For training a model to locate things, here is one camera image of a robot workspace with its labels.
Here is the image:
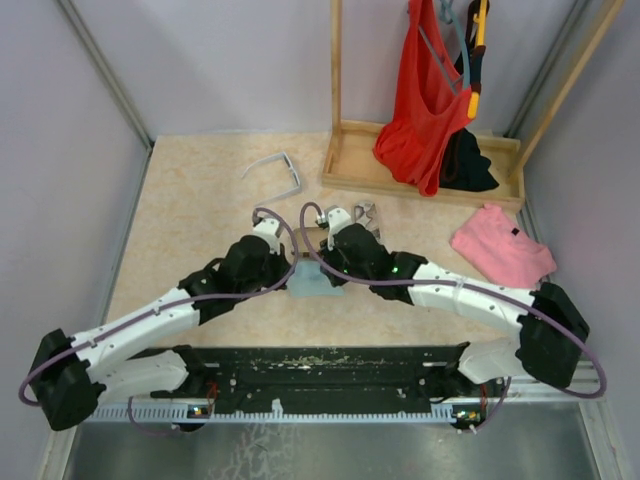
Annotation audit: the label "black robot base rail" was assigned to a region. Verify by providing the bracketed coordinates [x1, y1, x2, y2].
[92, 344, 571, 416]

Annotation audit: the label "light blue cloth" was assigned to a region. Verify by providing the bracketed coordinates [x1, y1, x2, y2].
[287, 260, 344, 298]

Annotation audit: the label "plaid brown glasses case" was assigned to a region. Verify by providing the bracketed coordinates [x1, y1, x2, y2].
[294, 227, 327, 260]

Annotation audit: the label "blue-grey hanger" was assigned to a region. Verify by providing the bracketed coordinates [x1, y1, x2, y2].
[408, 1, 475, 103]

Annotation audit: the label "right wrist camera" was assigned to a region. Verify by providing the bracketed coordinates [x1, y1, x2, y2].
[316, 206, 353, 236]

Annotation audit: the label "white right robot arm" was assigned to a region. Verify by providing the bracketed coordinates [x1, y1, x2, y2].
[320, 223, 590, 396]

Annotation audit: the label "red garment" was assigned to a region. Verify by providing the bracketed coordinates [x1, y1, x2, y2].
[373, 14, 471, 197]

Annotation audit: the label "pink folded shirt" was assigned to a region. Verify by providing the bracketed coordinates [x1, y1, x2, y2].
[450, 204, 557, 288]

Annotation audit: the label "black garment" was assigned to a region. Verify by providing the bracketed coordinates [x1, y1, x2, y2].
[439, 129, 499, 192]

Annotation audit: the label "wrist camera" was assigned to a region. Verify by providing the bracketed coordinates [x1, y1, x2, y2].
[252, 218, 282, 252]
[316, 206, 353, 236]

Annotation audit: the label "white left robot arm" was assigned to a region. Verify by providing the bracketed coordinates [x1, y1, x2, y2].
[26, 234, 297, 431]

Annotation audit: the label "wooden clothes rack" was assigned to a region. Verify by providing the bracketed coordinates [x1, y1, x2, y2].
[321, 1, 623, 213]

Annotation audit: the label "yellow black hanger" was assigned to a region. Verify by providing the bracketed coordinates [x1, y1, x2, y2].
[456, 0, 490, 120]

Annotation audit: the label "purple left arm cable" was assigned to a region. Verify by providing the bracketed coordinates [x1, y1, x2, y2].
[18, 206, 299, 439]

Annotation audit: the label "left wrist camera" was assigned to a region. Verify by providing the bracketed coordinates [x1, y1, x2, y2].
[252, 218, 282, 252]

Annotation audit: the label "map print glasses case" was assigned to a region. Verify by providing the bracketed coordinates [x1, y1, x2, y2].
[353, 200, 382, 242]

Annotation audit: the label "white sunglasses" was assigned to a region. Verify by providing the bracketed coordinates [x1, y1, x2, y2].
[240, 151, 302, 206]

